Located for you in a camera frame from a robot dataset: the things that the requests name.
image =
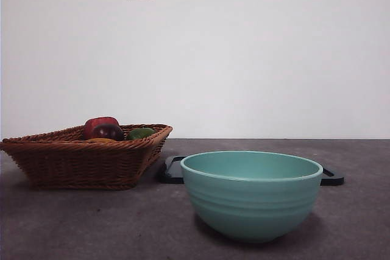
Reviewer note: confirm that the green avocado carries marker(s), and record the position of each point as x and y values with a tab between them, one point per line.
140	133

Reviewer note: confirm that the orange-yellow kiwi fruit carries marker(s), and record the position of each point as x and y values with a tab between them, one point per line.
100	140

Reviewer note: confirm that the teal ceramic bowl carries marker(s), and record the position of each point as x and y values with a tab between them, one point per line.
250	205

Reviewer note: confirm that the dark green rectangular tray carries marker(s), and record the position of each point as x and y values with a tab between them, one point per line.
170	171

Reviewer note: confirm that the dark purple plum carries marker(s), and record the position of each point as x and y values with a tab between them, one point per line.
108	132

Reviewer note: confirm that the brown wicker basket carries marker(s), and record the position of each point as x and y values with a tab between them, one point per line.
79	165

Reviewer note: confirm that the red apple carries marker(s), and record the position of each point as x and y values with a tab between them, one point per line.
97	123

